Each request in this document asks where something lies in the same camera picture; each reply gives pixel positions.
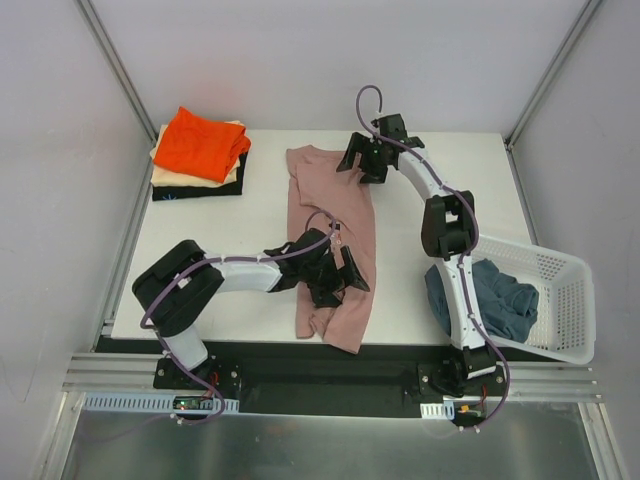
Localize pink t shirt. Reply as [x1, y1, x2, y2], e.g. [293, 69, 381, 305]
[286, 145, 377, 354]

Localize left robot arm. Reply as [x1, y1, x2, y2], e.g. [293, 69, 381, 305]
[132, 228, 371, 389]

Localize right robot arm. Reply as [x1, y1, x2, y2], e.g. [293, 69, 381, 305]
[337, 114, 499, 398]

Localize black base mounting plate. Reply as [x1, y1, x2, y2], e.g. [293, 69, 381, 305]
[92, 339, 511, 416]

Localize orange folded t shirt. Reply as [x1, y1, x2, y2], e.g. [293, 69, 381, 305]
[153, 107, 251, 184]

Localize blue grey t shirt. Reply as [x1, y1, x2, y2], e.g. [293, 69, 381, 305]
[424, 259, 539, 343]

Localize black folded t shirt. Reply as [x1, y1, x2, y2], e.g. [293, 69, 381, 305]
[151, 153, 248, 202]

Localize cream folded t shirt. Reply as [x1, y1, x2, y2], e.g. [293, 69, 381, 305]
[149, 124, 241, 188]

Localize white plastic laundry basket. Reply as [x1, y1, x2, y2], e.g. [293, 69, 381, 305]
[472, 235, 596, 365]

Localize right aluminium frame post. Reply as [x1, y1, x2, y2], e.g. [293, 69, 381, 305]
[504, 0, 605, 152]

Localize aluminium frame post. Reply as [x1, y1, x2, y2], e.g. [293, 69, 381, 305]
[74, 0, 160, 142]
[504, 0, 605, 152]

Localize right white cable duct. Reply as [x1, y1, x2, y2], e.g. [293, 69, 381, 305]
[420, 401, 455, 421]

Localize white cable duct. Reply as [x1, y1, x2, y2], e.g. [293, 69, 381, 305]
[83, 392, 240, 416]
[420, 401, 455, 421]

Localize left white cable duct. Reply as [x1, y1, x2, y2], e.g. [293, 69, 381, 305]
[83, 392, 240, 416]

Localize aluminium front rail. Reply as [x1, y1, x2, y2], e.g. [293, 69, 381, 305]
[62, 352, 166, 396]

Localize left aluminium frame post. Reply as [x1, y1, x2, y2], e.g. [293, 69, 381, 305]
[74, 0, 160, 142]

